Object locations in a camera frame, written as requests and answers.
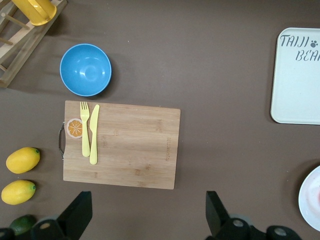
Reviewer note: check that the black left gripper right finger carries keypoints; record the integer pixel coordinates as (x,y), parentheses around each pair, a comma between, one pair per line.
(213,212)

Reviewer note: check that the blue bowl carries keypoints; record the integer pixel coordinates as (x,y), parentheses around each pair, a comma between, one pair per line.
(85,70)

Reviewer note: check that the cream bear print tray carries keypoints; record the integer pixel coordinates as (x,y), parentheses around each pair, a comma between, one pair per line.
(295,95)

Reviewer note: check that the green avocado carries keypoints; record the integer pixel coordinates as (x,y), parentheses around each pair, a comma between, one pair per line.
(21,223)

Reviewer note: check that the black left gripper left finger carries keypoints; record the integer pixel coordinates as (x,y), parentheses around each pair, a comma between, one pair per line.
(77,212)

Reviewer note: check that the yellow mug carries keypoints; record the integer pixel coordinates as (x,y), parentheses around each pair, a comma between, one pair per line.
(35,10)

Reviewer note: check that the yellow plastic fork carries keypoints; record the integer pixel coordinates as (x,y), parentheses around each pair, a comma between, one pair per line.
(85,140)

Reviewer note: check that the wooden mug rack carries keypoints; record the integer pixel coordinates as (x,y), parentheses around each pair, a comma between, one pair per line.
(32,42)

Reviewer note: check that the yellow lemon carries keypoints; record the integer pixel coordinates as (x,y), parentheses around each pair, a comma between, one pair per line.
(22,160)
(17,192)

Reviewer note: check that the bamboo cutting board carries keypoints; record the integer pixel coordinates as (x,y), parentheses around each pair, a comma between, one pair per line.
(137,150)

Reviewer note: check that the yellow plastic knife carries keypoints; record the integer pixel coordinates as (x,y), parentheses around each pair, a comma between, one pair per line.
(93,140)

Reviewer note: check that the orange slice toy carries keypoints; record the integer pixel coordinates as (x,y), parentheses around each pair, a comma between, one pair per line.
(73,128)

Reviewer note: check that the white round plate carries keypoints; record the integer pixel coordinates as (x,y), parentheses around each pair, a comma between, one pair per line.
(310,200)

